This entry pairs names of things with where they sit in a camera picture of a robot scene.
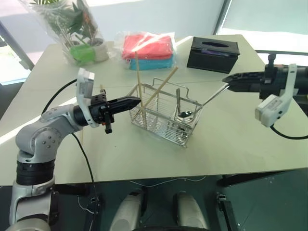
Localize thin white wire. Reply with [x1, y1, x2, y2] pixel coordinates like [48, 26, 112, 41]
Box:
[129, 176, 207, 187]

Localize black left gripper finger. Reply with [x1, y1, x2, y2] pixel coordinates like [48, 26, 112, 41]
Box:
[106, 96, 141, 108]
[107, 103, 140, 115]

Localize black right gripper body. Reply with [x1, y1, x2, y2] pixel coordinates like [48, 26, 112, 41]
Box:
[258, 64, 290, 101]

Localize metal spoon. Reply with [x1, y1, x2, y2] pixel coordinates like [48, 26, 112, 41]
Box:
[177, 83, 230, 122]

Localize black tissue box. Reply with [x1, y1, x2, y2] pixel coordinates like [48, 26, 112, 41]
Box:
[186, 36, 241, 74]

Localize wooden chopstick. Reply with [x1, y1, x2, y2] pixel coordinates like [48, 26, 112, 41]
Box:
[134, 51, 148, 131]
[132, 66, 180, 120]

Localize black table support bar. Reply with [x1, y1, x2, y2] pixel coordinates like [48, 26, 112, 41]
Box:
[217, 169, 308, 188]

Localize clear plastic towel bag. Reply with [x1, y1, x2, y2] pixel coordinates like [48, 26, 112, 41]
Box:
[113, 30, 180, 72]

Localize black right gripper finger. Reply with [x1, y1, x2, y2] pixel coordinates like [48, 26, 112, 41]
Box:
[222, 71, 266, 84]
[225, 81, 263, 94]

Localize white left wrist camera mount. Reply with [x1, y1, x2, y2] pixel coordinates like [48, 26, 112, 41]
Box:
[76, 68, 100, 128]

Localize green plastic pot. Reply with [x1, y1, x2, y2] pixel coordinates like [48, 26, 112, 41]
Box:
[69, 44, 97, 66]

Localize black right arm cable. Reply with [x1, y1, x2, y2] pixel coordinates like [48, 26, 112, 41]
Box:
[269, 124, 308, 141]

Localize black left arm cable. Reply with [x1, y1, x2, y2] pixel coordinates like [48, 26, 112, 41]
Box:
[40, 79, 101, 217]

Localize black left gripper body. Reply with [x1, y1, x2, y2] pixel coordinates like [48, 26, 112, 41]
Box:
[88, 89, 115, 134]

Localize metal wire basket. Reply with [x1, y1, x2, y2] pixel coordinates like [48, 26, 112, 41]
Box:
[126, 77, 203, 149]

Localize red folded towel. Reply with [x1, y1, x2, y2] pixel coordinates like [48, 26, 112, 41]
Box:
[121, 34, 175, 61]

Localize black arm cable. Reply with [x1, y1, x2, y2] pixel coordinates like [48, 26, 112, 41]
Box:
[40, 79, 101, 217]
[269, 124, 308, 141]

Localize artificial plants in plastic wrap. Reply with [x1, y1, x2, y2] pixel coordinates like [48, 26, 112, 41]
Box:
[20, 0, 111, 67]

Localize grey rounded robot leg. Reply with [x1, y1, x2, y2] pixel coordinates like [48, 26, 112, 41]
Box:
[109, 189, 145, 231]
[173, 191, 209, 231]

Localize blue folded towel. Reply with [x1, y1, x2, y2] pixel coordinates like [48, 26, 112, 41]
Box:
[125, 56, 175, 71]

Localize white plant pot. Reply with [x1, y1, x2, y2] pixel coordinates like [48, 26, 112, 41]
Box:
[87, 38, 110, 63]

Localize black metal bracket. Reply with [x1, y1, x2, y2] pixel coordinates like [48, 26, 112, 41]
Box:
[216, 192, 239, 231]

